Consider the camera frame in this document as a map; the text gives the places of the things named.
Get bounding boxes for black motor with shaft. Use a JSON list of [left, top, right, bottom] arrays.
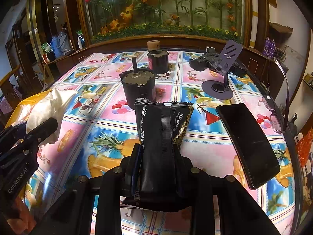
[[119, 57, 159, 110]]

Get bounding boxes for white cloth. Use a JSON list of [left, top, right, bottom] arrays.
[[26, 89, 77, 145]]

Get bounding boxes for black snack packet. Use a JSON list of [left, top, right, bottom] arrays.
[[123, 98, 194, 212]]

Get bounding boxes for purple phone stand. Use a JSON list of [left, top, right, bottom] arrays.
[[202, 40, 242, 100]]

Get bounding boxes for black phone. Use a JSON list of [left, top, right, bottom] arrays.
[[216, 103, 280, 190]]

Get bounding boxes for eyeglasses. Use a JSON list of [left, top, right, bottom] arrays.
[[262, 47, 290, 134]]

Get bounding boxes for black gadget on table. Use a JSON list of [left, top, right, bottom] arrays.
[[189, 46, 247, 78]]

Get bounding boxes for yellow cardboard box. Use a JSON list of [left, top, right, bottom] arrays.
[[5, 90, 52, 128]]

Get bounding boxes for wooden chair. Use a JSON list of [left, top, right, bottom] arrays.
[[0, 65, 21, 110]]

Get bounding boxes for black cylinder with gear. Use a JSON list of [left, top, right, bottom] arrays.
[[147, 50, 169, 74]]

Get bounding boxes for red mesh bag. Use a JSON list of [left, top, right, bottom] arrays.
[[7, 196, 37, 234]]

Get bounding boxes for wooden spool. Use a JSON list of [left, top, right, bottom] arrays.
[[147, 40, 160, 51]]

